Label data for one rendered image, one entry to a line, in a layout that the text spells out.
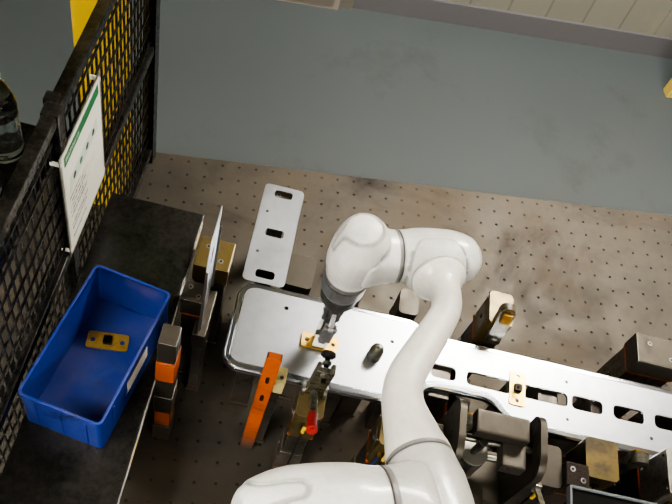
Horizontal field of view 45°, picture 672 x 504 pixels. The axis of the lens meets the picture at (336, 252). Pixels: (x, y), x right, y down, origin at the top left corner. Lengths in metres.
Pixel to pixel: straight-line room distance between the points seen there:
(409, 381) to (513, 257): 1.30
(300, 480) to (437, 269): 0.57
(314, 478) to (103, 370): 0.78
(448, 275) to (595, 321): 1.09
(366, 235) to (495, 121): 2.50
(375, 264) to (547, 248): 1.19
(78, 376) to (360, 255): 0.64
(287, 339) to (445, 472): 0.78
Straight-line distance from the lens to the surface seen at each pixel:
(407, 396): 1.22
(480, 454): 1.70
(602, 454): 1.85
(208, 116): 3.51
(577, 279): 2.55
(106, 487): 1.64
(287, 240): 1.95
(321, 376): 1.56
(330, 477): 1.05
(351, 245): 1.42
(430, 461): 1.13
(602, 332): 2.49
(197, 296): 1.75
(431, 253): 1.48
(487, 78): 4.07
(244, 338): 1.80
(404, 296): 1.95
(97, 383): 1.71
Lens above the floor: 2.60
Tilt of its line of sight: 55 degrees down
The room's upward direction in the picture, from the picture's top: 20 degrees clockwise
